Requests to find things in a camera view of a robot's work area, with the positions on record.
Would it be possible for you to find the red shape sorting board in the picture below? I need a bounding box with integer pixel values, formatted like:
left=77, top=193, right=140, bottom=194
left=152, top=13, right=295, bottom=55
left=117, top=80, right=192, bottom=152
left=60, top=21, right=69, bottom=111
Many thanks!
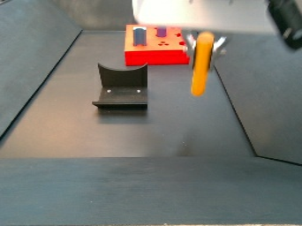
left=124, top=25, right=190, bottom=66

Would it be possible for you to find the purple cylinder peg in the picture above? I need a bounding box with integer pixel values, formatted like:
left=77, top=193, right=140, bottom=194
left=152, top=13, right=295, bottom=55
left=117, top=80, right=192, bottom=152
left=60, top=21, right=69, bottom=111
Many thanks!
left=156, top=26, right=166, bottom=37

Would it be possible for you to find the blue notched block peg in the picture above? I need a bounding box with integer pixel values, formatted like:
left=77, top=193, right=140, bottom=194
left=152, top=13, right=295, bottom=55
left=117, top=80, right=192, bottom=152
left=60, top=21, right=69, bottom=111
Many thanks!
left=134, top=26, right=146, bottom=46

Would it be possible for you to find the orange oval peg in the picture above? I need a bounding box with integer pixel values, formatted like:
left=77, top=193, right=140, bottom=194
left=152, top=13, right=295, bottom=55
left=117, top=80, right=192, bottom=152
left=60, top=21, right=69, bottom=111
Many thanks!
left=191, top=32, right=215, bottom=96

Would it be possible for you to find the black curved holder bracket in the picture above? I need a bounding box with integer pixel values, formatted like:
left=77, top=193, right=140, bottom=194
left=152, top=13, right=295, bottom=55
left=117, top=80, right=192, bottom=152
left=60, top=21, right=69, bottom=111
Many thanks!
left=92, top=64, right=147, bottom=109

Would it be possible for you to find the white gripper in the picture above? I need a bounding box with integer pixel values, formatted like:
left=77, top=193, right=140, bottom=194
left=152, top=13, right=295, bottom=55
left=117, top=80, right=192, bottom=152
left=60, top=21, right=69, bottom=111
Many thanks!
left=131, top=0, right=302, bottom=67

